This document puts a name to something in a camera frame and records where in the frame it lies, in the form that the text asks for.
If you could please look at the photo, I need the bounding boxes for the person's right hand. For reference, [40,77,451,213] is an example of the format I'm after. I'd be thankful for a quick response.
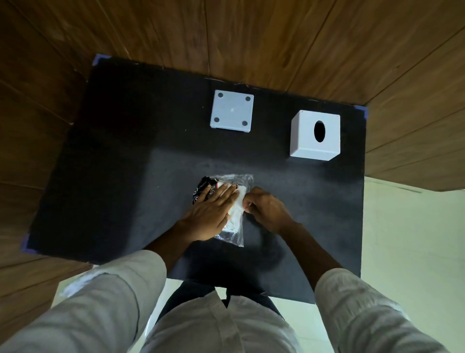
[242,187,295,235]

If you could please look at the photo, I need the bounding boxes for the person's left hand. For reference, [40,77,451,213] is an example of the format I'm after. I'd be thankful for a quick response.
[180,184,240,243]

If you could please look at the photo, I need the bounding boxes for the clear plastic tissue packet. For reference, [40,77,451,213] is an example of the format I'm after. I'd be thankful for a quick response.
[192,174,254,248]

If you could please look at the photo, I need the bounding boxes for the person's left forearm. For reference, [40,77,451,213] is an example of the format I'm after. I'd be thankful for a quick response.
[145,220,205,273]

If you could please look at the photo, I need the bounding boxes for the person's right forearm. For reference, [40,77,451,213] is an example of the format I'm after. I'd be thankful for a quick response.
[279,220,343,281]

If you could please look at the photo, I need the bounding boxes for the white tissue box cover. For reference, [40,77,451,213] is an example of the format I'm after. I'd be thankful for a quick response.
[290,110,341,161]

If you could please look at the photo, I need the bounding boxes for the black table mat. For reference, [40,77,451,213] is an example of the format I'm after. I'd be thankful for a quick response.
[22,55,367,304]

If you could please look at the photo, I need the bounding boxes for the dark trousers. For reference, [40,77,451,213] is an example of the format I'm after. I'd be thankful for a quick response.
[155,279,285,322]

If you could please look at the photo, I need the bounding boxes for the white shirt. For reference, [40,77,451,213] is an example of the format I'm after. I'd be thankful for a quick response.
[0,250,451,353]

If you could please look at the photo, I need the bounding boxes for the white square base plate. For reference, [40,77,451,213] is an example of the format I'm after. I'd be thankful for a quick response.
[210,90,254,133]

